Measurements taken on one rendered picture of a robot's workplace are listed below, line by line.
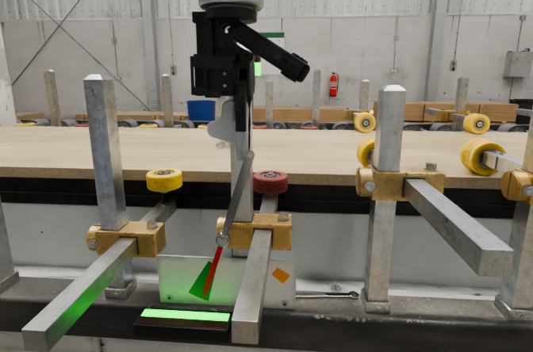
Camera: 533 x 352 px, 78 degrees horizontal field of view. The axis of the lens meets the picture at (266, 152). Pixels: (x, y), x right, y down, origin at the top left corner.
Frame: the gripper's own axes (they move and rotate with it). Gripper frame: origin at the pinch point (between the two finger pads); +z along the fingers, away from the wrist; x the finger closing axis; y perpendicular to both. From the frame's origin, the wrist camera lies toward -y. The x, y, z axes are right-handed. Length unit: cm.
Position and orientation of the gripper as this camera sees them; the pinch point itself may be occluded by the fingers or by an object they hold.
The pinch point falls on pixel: (246, 151)
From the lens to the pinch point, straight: 50.4
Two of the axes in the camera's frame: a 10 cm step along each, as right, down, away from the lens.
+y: -10.0, -0.3, 0.7
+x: -0.8, 2.2, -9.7
